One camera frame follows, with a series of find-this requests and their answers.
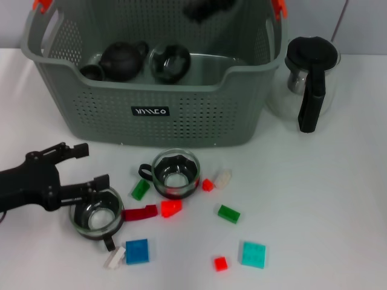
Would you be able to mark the glass pitcher with black lid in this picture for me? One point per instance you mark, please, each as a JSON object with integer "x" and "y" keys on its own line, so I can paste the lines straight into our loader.
{"x": 311, "y": 54}

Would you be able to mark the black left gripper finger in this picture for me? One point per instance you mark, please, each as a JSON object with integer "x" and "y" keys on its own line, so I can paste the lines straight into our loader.
{"x": 81, "y": 151}
{"x": 101, "y": 182}

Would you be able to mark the orange sloped toy brick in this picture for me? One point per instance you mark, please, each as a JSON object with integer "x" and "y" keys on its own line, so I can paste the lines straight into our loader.
{"x": 171, "y": 209}

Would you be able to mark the dark red toy brick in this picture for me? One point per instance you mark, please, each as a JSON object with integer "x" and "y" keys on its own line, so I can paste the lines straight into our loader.
{"x": 139, "y": 214}

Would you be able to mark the blue square toy brick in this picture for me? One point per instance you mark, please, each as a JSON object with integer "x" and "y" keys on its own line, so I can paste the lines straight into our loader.
{"x": 137, "y": 252}

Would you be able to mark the grey perforated storage basket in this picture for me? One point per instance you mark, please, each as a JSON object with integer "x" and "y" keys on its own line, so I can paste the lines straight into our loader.
{"x": 181, "y": 121}

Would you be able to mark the glass teacup with black holder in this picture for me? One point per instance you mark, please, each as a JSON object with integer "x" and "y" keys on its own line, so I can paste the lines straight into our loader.
{"x": 90, "y": 232}
{"x": 187, "y": 169}
{"x": 169, "y": 65}

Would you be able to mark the black clay teapot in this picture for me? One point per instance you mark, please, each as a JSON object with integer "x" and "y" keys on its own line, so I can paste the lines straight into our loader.
{"x": 121, "y": 60}

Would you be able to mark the small black clay teacup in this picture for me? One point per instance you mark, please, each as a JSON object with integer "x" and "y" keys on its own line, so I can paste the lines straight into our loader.
{"x": 90, "y": 72}

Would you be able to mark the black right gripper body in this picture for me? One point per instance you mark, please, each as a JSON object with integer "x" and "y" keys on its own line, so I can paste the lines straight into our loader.
{"x": 205, "y": 7}

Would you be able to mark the green toy brick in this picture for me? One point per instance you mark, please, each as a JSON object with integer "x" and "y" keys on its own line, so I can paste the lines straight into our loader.
{"x": 229, "y": 214}
{"x": 140, "y": 189}

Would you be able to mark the small red toy brick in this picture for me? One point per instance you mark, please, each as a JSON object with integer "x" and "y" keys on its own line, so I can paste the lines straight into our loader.
{"x": 220, "y": 264}
{"x": 208, "y": 184}

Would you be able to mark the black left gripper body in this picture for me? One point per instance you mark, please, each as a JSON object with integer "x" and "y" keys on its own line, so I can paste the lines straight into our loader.
{"x": 30, "y": 187}

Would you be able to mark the teal square toy brick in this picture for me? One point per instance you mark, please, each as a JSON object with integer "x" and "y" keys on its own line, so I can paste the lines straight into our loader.
{"x": 253, "y": 254}

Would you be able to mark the white toy brick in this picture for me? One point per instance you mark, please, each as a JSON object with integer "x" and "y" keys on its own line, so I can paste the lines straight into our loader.
{"x": 115, "y": 257}
{"x": 223, "y": 179}

